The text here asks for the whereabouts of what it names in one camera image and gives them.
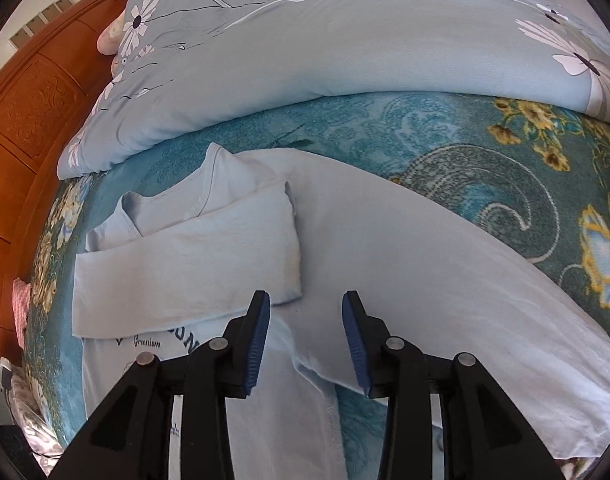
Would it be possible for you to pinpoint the light blue shirt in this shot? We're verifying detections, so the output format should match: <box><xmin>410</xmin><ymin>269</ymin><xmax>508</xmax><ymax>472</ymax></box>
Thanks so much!
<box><xmin>72</xmin><ymin>142</ymin><xmax>610</xmax><ymax>480</ymax></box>

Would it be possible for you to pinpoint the carved wooden headboard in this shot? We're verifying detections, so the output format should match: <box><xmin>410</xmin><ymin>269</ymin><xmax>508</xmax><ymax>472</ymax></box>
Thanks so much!
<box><xmin>0</xmin><ymin>0</ymin><xmax>134</xmax><ymax>361</ymax></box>

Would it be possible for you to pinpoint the pink cloth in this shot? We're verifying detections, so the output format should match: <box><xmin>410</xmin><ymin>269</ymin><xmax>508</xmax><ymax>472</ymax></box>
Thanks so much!
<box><xmin>11</xmin><ymin>277</ymin><xmax>32</xmax><ymax>349</ymax></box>

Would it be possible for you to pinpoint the grey-blue daisy print duvet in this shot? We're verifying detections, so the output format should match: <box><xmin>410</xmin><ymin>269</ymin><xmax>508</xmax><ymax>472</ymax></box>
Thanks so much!
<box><xmin>57</xmin><ymin>0</ymin><xmax>610</xmax><ymax>181</ymax></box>

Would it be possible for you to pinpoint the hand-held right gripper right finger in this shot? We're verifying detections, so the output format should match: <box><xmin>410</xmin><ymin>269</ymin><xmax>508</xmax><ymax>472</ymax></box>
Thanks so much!
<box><xmin>341</xmin><ymin>290</ymin><xmax>544</xmax><ymax>480</ymax></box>

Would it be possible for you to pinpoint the pink pillow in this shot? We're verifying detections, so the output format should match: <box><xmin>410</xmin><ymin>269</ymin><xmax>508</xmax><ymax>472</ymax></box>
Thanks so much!
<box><xmin>96</xmin><ymin>12</ymin><xmax>126</xmax><ymax>77</ymax></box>

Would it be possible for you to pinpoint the pale floral bed sheet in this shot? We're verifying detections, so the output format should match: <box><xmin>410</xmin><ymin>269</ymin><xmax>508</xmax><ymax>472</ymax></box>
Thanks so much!
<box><xmin>7</xmin><ymin>375</ymin><xmax>66</xmax><ymax>462</ymax></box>

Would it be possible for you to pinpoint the teal floral bed blanket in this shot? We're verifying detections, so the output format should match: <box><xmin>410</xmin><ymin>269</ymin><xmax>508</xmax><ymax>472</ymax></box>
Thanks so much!
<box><xmin>22</xmin><ymin>92</ymin><xmax>610</xmax><ymax>480</ymax></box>

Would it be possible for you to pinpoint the grey wall switch panel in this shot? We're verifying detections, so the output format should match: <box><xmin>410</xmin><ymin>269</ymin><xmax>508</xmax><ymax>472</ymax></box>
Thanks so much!
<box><xmin>10</xmin><ymin>0</ymin><xmax>72</xmax><ymax>46</ymax></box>

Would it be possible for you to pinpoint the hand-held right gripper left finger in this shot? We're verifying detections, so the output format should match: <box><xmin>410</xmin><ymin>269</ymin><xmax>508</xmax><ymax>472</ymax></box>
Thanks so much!
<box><xmin>47</xmin><ymin>290</ymin><xmax>271</xmax><ymax>480</ymax></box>

